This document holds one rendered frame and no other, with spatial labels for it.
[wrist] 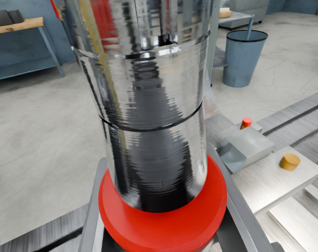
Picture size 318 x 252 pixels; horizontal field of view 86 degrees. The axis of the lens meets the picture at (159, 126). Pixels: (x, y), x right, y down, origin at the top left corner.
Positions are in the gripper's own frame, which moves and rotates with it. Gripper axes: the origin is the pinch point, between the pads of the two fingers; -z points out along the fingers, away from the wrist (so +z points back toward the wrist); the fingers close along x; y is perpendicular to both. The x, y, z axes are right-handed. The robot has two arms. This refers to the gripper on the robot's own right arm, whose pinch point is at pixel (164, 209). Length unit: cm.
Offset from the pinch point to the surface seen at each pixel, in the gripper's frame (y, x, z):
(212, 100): 27, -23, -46
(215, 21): 4, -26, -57
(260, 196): 16.3, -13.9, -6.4
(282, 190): 16.3, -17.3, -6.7
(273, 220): 20.3, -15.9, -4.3
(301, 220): 20.3, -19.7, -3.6
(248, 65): 86, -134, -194
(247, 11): 77, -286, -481
